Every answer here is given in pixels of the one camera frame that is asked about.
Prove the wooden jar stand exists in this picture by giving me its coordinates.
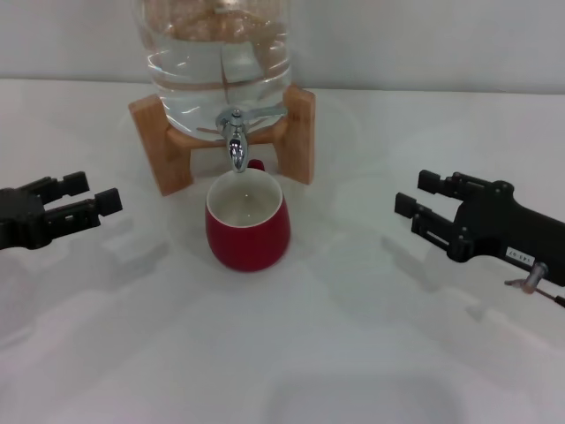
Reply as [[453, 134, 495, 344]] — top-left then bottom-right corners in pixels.
[[128, 85, 318, 197]]

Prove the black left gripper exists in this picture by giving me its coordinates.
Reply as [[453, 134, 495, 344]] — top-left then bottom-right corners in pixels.
[[0, 170, 124, 252]]

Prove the right gripper cable with plug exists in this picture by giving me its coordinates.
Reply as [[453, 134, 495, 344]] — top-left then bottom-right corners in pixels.
[[503, 261, 565, 309]]

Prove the red ceramic cup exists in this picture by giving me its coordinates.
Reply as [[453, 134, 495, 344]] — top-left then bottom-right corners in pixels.
[[204, 158, 292, 272]]

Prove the chrome faucet with lever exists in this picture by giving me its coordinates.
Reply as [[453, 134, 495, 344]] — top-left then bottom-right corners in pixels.
[[215, 104, 287, 174]]

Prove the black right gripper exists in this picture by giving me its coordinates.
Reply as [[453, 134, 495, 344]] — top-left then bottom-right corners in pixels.
[[394, 169, 565, 288]]

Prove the clear glass water jar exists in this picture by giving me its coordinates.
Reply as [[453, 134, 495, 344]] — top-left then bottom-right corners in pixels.
[[141, 0, 293, 139]]

